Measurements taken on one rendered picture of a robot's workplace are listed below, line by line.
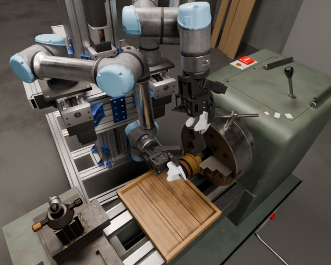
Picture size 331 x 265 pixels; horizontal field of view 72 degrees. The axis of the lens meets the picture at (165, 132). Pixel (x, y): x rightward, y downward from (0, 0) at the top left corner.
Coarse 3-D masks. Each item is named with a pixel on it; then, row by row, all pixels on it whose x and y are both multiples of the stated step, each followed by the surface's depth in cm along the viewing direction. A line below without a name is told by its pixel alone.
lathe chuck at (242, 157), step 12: (216, 120) 88; (204, 132) 91; (216, 132) 85; (228, 132) 85; (240, 132) 87; (216, 144) 88; (228, 144) 83; (240, 144) 85; (216, 156) 92; (228, 156) 86; (240, 156) 85; (240, 168) 87; (216, 180) 99; (228, 180) 92
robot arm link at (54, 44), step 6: (36, 36) 100; (42, 36) 101; (48, 36) 101; (54, 36) 102; (60, 36) 103; (36, 42) 99; (42, 42) 97; (48, 42) 97; (54, 42) 98; (60, 42) 101; (48, 48) 98; (54, 48) 100; (60, 48) 102; (66, 48) 106; (54, 54) 99; (60, 54) 102; (66, 54) 106
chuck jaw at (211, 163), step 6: (210, 156) 93; (204, 162) 91; (210, 162) 91; (216, 162) 91; (204, 168) 89; (210, 168) 89; (216, 168) 89; (222, 168) 89; (228, 168) 89; (210, 174) 90; (216, 174) 90; (222, 174) 87; (228, 174) 87; (234, 174) 88; (222, 180) 89
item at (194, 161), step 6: (186, 156) 91; (192, 156) 90; (198, 156) 92; (180, 162) 89; (186, 162) 89; (192, 162) 89; (198, 162) 89; (186, 168) 87; (192, 168) 88; (198, 168) 90; (186, 174) 87; (192, 174) 89
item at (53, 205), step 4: (52, 204) 68; (56, 204) 67; (48, 208) 67; (52, 208) 66; (56, 208) 67; (60, 208) 67; (52, 212) 66; (56, 212) 66; (60, 212) 68; (52, 216) 67; (56, 216) 68
